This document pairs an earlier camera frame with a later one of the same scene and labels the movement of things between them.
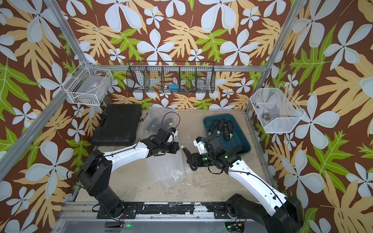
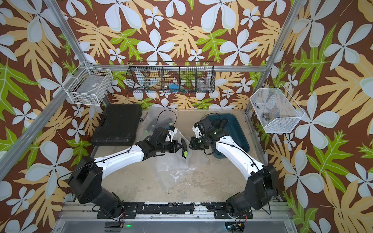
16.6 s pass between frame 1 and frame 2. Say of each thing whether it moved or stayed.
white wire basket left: stayed
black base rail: stayed
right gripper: moved
